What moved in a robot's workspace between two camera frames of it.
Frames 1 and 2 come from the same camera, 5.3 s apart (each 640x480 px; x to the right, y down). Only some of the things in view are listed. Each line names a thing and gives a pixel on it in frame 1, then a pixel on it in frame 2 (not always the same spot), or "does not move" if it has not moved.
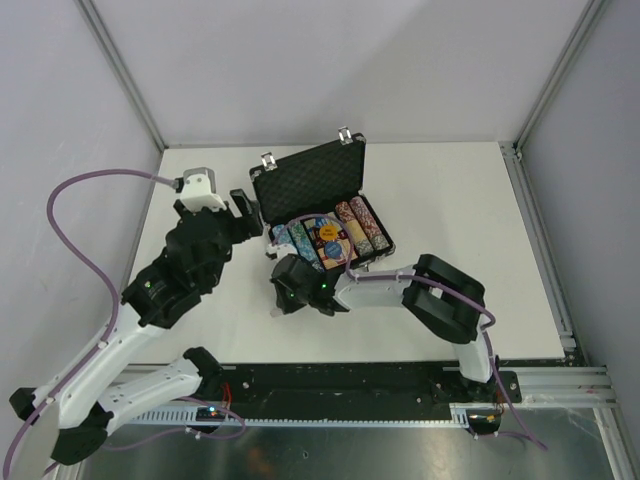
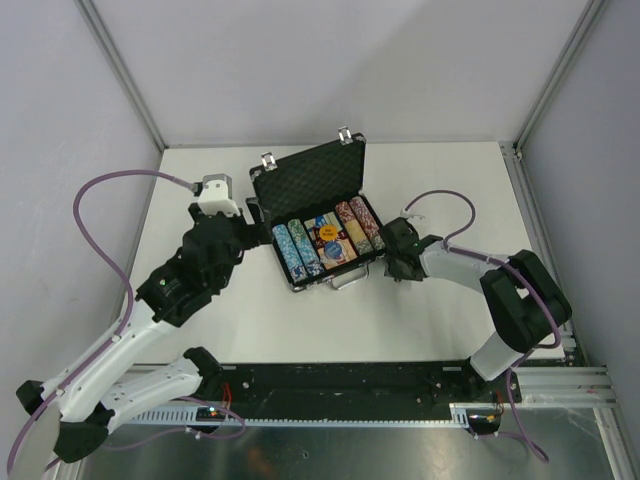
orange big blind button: x=328 y=232 does not move
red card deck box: x=343 y=240 does not move
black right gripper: x=283 y=301 -> x=392 y=269
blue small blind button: x=333 y=249 does not move
